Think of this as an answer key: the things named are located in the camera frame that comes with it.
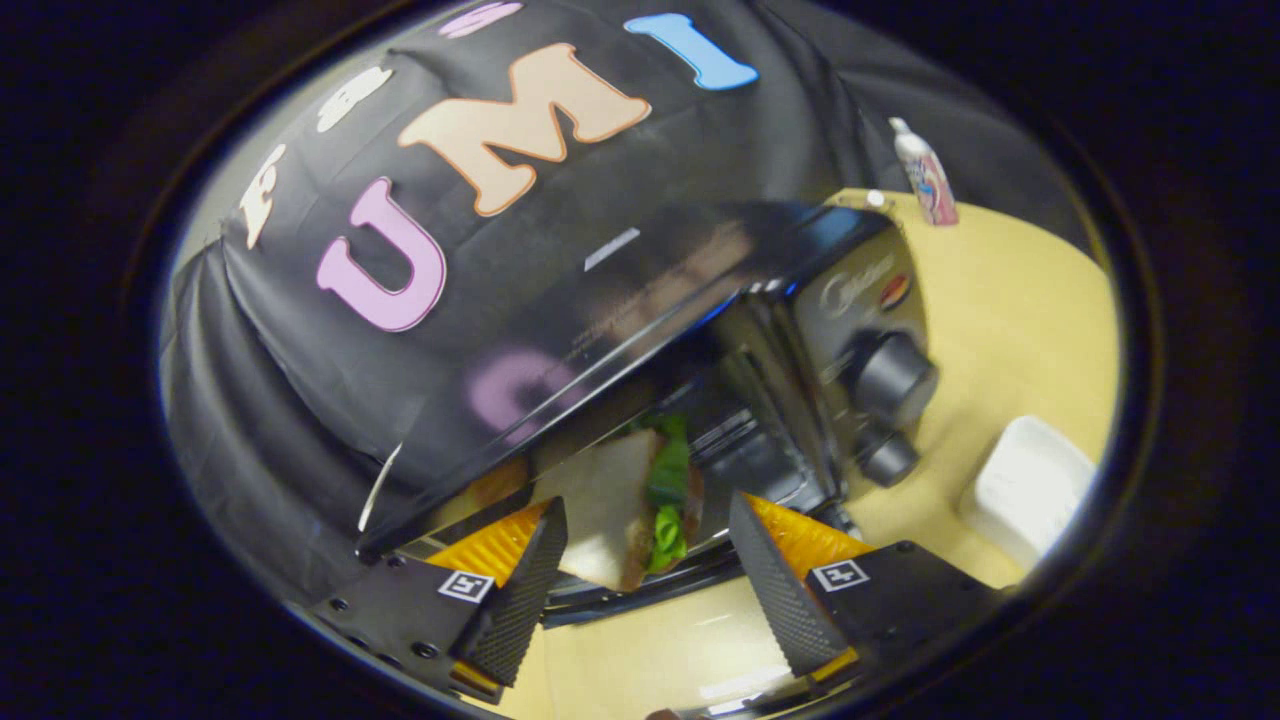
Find lettuce sandwich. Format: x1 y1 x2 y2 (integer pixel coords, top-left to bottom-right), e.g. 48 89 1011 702
530 412 706 593

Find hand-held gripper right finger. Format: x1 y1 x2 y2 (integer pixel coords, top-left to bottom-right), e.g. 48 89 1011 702
728 490 1006 691

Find black toaster oven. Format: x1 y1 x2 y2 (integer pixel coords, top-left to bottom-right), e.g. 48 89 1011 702
355 200 941 631

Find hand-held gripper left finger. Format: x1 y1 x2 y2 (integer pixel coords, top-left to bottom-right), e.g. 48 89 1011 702
300 497 569 701

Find white spray bottle pink label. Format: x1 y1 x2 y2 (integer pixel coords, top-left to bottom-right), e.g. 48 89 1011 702
888 117 959 227

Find white rectangular tray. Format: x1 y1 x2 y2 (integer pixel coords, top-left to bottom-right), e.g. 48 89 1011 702
958 415 1099 571

